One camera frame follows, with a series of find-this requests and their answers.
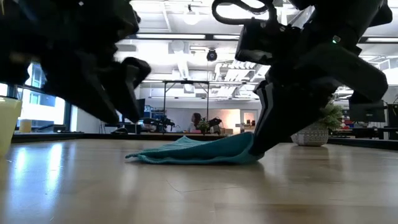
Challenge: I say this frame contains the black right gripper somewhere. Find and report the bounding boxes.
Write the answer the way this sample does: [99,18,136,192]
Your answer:
[248,30,390,156]

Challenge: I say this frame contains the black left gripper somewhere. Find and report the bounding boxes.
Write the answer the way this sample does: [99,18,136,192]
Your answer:
[30,0,152,125]

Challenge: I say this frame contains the teal microfiber towel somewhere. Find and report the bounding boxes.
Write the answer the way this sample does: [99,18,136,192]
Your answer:
[125,132,265,166]

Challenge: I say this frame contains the yellow plastic basket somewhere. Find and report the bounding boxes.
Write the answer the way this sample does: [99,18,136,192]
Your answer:
[0,96,23,156]

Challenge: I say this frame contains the black computer monitor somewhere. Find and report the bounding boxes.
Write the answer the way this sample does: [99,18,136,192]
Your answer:
[135,98,147,119]
[348,99,386,123]

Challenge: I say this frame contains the green artificial plant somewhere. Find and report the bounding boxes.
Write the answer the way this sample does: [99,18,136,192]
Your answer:
[290,101,345,147]

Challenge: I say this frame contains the small potted plant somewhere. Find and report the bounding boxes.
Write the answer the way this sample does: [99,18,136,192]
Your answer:
[197,119,211,135]

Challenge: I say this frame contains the person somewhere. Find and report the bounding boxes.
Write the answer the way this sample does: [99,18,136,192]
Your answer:
[188,112,203,133]

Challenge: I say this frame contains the round white ceiling lamp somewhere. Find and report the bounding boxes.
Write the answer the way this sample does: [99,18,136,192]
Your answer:
[182,4,200,26]

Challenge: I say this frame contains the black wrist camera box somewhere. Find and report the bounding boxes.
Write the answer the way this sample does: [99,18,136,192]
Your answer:
[234,18,302,66]

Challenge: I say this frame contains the black metal frame stand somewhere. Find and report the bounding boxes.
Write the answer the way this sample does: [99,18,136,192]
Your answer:
[161,80,213,133]

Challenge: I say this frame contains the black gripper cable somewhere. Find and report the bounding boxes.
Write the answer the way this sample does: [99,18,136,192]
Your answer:
[211,0,278,26]

